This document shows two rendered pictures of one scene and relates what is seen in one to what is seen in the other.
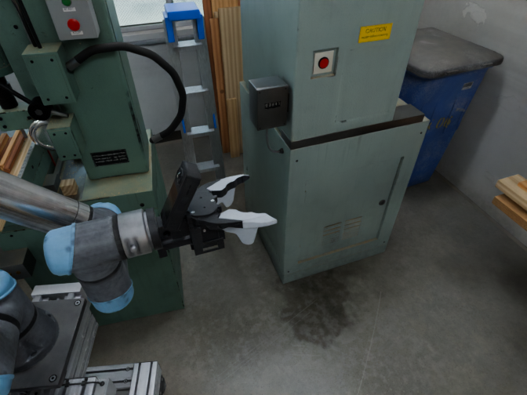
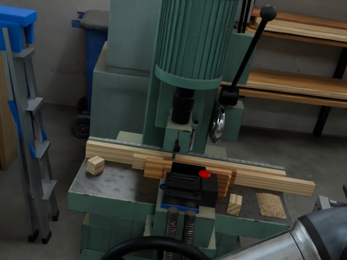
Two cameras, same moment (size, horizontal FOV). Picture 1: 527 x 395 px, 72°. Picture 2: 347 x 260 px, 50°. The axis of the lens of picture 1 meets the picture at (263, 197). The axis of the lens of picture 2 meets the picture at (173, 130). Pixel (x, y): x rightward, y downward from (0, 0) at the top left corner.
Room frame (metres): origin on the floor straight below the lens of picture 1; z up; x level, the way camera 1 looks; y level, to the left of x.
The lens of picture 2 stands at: (0.93, 1.77, 1.50)
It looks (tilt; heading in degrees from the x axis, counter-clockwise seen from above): 26 degrees down; 282
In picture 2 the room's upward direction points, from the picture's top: 10 degrees clockwise
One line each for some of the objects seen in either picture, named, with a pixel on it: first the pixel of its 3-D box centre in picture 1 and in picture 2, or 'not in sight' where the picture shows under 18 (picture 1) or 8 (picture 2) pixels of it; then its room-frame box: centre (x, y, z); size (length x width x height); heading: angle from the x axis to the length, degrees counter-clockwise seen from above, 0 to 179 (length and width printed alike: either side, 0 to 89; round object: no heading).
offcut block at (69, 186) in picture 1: (69, 186); not in sight; (0.98, 0.69, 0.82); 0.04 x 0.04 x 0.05; 13
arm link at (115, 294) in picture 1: (106, 273); not in sight; (0.39, 0.29, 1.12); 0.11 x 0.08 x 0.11; 20
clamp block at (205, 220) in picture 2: not in sight; (183, 211); (1.02, 1.03, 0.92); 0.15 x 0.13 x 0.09; 14
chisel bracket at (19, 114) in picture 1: (22, 117); (178, 132); (1.11, 0.83, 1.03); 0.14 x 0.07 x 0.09; 104
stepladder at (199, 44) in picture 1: (197, 115); (28, 134); (1.93, 0.40, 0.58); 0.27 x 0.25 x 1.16; 17
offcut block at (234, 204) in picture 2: not in sight; (234, 204); (0.91, 0.94, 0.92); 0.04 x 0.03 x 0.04; 94
